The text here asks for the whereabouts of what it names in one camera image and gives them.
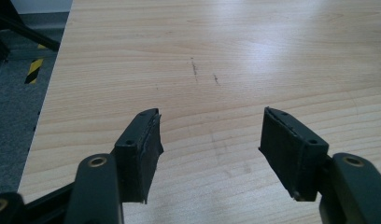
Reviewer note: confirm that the black metal frame leg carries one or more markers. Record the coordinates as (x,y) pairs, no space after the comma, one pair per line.
(11,23)

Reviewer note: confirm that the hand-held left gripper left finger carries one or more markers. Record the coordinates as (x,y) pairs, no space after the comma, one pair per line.
(137,155)

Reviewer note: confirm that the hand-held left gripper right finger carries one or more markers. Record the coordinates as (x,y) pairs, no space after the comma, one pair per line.
(291,155)

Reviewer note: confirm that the yellow black striped floor tape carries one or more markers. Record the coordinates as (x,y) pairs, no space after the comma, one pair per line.
(34,70)

